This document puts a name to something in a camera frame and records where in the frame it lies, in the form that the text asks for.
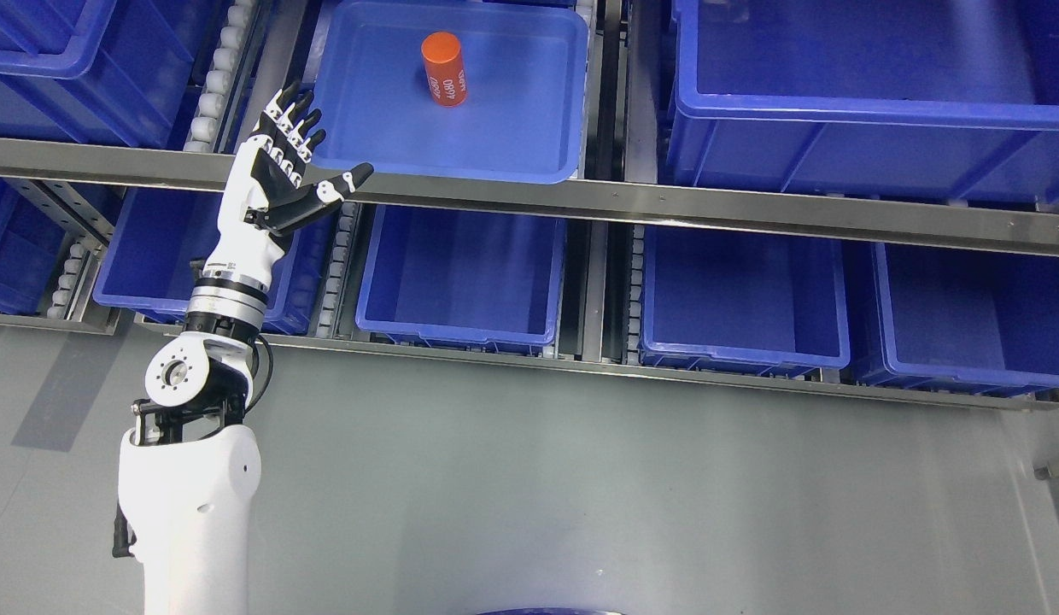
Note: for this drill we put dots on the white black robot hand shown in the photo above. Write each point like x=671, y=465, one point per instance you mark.
x=265, y=201

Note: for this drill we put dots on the orange cylindrical capacitor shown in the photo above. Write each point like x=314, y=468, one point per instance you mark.
x=444, y=69

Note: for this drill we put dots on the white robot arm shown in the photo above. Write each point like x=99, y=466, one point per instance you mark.
x=189, y=467

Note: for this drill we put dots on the blue bin lower left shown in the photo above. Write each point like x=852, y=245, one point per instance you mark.
x=158, y=234

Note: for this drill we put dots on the blue bin upper left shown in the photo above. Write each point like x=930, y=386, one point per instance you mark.
x=100, y=72

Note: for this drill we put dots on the blue bin far left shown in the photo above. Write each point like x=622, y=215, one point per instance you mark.
x=30, y=244

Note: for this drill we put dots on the shallow blue tray bin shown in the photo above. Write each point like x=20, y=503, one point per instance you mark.
x=525, y=68

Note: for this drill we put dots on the blue bin lower right middle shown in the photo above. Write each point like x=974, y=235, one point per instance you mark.
x=746, y=303

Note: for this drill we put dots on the blue bin lower far right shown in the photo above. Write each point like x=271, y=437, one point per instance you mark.
x=971, y=321

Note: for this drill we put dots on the large blue bin upper right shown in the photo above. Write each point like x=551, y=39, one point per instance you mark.
x=933, y=100

